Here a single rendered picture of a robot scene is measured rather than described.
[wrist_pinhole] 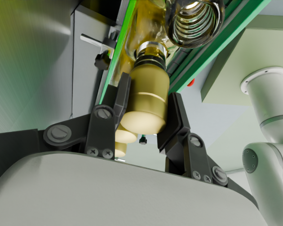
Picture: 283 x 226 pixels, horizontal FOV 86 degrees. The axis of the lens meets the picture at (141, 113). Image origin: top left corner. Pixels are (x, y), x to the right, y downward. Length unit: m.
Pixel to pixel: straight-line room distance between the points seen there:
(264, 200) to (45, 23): 0.48
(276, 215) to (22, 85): 0.46
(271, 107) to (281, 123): 0.05
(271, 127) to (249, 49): 0.21
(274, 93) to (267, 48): 0.12
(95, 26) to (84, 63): 0.13
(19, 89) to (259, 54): 0.54
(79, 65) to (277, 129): 0.57
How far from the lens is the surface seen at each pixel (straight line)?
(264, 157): 0.44
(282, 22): 0.56
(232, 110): 0.87
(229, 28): 0.33
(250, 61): 0.56
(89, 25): 0.42
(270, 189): 0.42
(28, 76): 0.22
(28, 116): 0.35
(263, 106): 0.55
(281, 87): 0.58
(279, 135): 0.52
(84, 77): 0.54
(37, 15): 0.21
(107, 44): 0.33
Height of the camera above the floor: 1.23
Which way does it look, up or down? 34 degrees down
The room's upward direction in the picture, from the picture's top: 172 degrees counter-clockwise
